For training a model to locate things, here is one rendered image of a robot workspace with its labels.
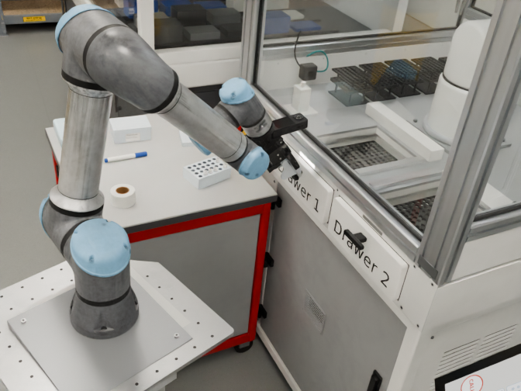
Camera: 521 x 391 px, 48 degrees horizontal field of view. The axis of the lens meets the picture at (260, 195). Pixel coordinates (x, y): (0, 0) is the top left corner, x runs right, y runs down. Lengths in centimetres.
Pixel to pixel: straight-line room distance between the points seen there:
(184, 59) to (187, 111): 114
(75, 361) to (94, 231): 27
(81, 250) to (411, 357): 79
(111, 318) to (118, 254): 17
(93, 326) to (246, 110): 60
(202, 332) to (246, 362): 95
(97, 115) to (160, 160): 76
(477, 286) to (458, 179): 33
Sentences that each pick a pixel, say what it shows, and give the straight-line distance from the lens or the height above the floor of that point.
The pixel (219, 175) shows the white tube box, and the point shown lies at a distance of 182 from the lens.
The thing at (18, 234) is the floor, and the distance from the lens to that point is 292.
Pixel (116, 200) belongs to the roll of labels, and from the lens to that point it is 170.
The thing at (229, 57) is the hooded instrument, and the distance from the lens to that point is 233.
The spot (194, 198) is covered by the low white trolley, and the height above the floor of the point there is 76.
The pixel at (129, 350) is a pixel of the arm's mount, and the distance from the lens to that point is 133.
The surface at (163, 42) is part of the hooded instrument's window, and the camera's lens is 223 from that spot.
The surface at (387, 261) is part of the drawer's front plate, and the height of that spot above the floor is 90.
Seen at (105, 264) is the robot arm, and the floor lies 97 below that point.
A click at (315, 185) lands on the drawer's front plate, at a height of 91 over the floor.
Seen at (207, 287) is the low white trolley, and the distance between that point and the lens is 194.
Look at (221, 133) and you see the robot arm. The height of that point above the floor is 119.
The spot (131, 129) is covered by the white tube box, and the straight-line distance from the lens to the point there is 201.
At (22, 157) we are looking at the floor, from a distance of 349.
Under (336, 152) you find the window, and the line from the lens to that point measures 154.
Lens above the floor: 177
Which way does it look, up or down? 35 degrees down
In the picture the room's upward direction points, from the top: 6 degrees clockwise
